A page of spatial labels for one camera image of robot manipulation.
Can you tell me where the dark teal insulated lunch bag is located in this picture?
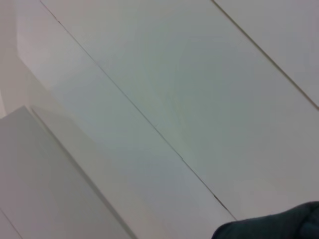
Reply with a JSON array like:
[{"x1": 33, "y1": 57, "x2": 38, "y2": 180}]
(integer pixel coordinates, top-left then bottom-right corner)
[{"x1": 211, "y1": 201, "x2": 319, "y2": 239}]

